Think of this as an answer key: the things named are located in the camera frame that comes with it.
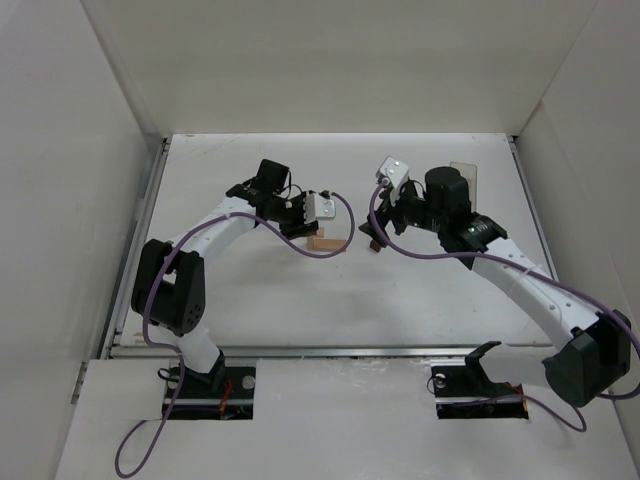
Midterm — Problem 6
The clear plastic box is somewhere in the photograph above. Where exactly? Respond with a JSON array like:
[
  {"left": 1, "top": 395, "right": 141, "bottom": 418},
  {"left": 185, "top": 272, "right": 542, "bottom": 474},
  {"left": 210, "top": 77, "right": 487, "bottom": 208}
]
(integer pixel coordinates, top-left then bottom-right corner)
[{"left": 449, "top": 162, "right": 478, "bottom": 212}]

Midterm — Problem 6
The large light wood block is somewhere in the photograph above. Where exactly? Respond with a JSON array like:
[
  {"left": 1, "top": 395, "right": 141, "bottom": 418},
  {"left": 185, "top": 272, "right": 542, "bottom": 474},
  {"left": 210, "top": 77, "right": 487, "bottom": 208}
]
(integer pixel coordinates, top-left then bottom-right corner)
[{"left": 307, "top": 237, "right": 347, "bottom": 253}]

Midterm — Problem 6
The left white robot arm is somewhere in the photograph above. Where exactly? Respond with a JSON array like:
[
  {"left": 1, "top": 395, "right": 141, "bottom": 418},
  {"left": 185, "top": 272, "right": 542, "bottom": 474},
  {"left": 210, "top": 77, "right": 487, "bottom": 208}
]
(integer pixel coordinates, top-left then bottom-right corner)
[{"left": 149, "top": 159, "right": 335, "bottom": 376}]

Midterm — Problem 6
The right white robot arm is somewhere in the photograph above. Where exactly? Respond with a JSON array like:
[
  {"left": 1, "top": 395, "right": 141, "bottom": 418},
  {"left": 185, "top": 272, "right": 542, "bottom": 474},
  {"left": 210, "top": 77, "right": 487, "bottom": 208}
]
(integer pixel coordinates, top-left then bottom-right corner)
[{"left": 360, "top": 157, "right": 639, "bottom": 407}]

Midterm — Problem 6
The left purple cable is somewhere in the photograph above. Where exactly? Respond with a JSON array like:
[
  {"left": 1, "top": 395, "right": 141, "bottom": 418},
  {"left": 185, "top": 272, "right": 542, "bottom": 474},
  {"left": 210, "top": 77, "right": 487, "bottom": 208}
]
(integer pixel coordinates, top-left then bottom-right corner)
[{"left": 115, "top": 190, "right": 355, "bottom": 479}]

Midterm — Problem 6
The purple cable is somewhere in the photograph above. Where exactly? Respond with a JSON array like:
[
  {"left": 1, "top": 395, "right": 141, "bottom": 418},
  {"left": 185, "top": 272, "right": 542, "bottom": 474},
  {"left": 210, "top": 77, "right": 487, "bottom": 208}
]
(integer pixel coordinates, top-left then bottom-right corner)
[
  {"left": 368, "top": 179, "right": 640, "bottom": 432},
  {"left": 115, "top": 190, "right": 355, "bottom": 479}
]

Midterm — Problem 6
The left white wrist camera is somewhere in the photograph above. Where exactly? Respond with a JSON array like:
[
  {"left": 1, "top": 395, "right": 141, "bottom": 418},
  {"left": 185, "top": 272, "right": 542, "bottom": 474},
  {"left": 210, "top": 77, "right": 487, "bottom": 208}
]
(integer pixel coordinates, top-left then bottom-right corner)
[{"left": 304, "top": 191, "right": 336, "bottom": 223}]

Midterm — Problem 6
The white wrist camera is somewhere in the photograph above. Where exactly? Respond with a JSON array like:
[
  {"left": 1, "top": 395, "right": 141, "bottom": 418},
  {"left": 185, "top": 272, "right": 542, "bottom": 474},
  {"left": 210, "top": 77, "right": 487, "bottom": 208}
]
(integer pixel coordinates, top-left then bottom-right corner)
[
  {"left": 304, "top": 191, "right": 336, "bottom": 223},
  {"left": 376, "top": 156, "right": 409, "bottom": 205}
]

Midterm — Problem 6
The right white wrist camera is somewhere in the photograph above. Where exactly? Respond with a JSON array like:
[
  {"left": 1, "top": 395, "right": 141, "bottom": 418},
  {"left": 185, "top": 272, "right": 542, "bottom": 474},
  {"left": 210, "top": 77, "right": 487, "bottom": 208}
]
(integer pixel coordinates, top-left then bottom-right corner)
[{"left": 376, "top": 156, "right": 409, "bottom": 205}]

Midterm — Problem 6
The aluminium right rail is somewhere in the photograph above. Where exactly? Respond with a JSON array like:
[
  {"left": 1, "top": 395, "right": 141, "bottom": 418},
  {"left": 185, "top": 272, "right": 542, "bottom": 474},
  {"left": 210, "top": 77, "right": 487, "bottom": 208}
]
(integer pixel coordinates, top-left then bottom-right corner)
[{"left": 506, "top": 134, "right": 559, "bottom": 281}]

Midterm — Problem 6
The aluminium rail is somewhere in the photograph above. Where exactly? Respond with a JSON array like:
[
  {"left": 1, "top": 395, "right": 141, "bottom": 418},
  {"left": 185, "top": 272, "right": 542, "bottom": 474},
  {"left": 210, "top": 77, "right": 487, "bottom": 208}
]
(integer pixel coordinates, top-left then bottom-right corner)
[
  {"left": 105, "top": 345, "right": 557, "bottom": 359},
  {"left": 506, "top": 134, "right": 559, "bottom": 281},
  {"left": 92, "top": 137, "right": 171, "bottom": 360}
]

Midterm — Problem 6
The aluminium left rail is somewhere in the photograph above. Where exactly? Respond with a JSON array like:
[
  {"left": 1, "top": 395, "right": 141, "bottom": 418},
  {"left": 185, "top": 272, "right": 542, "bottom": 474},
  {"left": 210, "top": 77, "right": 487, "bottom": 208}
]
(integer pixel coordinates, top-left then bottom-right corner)
[{"left": 92, "top": 137, "right": 171, "bottom": 360}]

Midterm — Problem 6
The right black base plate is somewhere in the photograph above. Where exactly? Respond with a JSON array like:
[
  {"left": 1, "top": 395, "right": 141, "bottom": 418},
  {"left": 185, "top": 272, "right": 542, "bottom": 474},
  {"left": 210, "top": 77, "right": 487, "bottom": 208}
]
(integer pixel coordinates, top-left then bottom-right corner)
[{"left": 430, "top": 365, "right": 529, "bottom": 420}]

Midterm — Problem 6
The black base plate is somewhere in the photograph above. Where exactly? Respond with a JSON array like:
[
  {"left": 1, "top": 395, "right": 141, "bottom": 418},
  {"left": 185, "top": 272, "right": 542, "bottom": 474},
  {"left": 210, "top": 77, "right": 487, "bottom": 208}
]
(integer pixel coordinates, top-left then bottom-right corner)
[
  {"left": 430, "top": 365, "right": 529, "bottom": 420},
  {"left": 168, "top": 365, "right": 256, "bottom": 420}
]

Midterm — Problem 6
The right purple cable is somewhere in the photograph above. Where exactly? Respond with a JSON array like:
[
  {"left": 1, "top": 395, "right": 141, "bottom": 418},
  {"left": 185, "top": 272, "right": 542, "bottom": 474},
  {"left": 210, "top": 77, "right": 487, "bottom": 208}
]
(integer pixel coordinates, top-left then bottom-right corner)
[{"left": 368, "top": 179, "right": 640, "bottom": 432}]

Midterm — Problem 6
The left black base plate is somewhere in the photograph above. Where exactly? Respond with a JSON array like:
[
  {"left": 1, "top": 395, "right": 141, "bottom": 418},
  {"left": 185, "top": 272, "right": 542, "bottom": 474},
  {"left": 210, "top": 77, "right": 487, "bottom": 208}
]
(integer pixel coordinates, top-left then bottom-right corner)
[{"left": 168, "top": 365, "right": 256, "bottom": 420}]

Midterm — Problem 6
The aluminium front rail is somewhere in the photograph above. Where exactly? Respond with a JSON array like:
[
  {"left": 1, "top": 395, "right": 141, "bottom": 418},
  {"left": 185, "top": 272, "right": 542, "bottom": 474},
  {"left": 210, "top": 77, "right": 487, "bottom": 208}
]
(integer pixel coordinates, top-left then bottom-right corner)
[{"left": 105, "top": 345, "right": 557, "bottom": 359}]

